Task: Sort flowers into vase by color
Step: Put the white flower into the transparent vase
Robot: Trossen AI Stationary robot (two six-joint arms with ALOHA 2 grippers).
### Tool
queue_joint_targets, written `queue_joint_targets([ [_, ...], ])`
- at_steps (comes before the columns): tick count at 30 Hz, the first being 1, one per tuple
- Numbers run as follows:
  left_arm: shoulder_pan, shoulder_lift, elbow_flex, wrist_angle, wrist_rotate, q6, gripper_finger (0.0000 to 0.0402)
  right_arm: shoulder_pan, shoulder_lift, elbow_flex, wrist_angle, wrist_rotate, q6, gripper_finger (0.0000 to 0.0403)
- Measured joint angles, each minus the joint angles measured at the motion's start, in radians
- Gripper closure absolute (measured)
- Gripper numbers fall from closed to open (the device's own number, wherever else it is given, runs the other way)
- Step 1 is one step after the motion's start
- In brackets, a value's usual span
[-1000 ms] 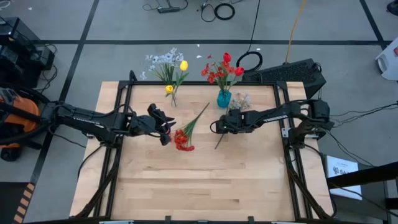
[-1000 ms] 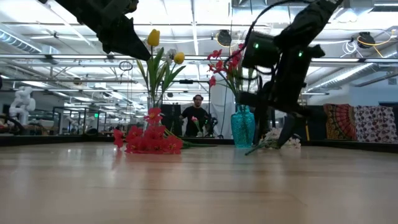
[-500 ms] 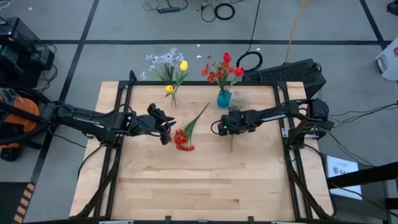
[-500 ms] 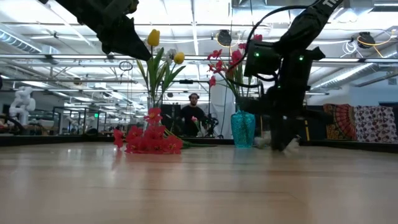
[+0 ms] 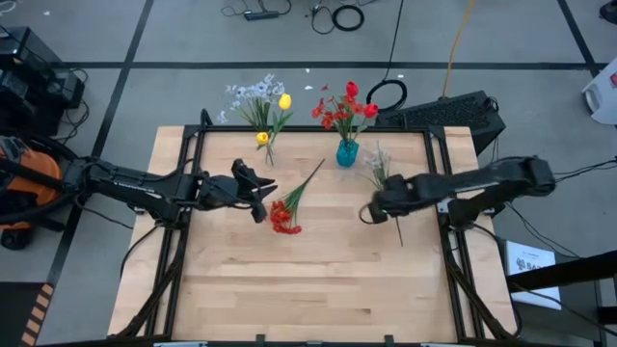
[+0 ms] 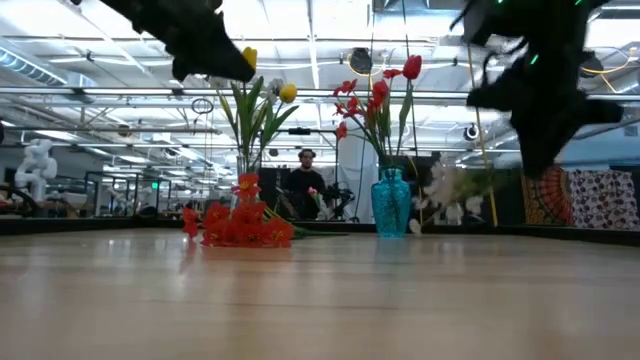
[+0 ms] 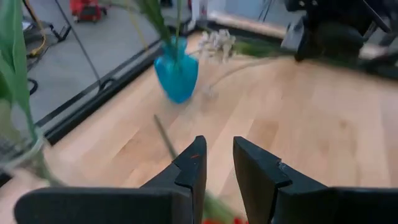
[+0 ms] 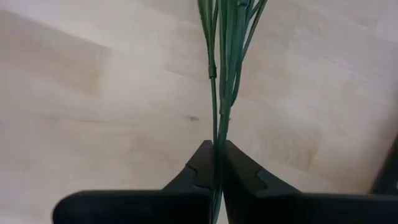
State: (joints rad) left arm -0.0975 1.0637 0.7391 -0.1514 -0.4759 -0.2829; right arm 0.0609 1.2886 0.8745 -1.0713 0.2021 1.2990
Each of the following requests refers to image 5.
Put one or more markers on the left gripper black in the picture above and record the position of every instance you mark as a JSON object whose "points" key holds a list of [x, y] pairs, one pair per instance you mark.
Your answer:
{"points": [[226, 193]]}

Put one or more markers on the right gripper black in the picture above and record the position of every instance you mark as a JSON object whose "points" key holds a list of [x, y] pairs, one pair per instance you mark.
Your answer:
{"points": [[400, 195]]}

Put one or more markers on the white flower bunch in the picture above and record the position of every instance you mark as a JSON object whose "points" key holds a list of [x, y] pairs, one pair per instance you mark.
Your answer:
{"points": [[381, 166], [255, 94]]}

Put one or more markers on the yellow tulip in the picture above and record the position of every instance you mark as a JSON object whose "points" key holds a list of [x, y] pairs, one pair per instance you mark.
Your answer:
{"points": [[261, 138], [285, 101]]}

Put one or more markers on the red tulip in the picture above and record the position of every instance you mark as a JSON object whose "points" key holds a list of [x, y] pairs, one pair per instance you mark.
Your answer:
{"points": [[352, 89], [370, 110]]}

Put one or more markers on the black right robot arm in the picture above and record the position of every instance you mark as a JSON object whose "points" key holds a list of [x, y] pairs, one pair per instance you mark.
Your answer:
{"points": [[501, 176]]}

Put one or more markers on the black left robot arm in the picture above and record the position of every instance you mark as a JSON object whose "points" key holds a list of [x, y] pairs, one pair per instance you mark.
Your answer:
{"points": [[135, 185]]}

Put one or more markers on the clear glass vase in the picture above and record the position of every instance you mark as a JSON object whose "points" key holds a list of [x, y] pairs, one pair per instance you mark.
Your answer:
{"points": [[270, 155]]}

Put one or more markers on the blue glass vase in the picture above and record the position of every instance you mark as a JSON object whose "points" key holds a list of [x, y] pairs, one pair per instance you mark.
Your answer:
{"points": [[347, 154]]}

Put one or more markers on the red flower bunch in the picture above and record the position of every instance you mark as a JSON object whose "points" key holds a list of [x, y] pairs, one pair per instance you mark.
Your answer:
{"points": [[337, 113], [284, 217]]}

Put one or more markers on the black computer case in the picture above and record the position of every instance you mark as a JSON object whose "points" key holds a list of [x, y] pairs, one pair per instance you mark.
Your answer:
{"points": [[443, 115]]}

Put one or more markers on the white paper sheet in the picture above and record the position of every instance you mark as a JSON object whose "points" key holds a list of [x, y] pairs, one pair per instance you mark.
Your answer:
{"points": [[532, 270]]}

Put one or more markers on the black power strip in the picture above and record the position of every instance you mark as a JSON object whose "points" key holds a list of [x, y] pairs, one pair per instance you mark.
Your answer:
{"points": [[261, 15]]}

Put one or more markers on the black metal beam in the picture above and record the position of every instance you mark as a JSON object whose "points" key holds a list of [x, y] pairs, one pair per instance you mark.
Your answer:
{"points": [[569, 270]]}

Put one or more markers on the white container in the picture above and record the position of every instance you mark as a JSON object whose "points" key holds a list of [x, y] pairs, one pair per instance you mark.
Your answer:
{"points": [[602, 94]]}

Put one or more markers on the orange shop vacuum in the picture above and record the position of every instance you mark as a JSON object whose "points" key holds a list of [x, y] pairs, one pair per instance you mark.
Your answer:
{"points": [[29, 188]]}

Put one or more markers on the black equipment stack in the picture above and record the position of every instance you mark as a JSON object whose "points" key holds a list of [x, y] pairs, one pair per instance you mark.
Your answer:
{"points": [[34, 82]]}

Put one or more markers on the black metal table frame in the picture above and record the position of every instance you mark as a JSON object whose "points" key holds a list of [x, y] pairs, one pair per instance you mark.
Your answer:
{"points": [[193, 144]]}

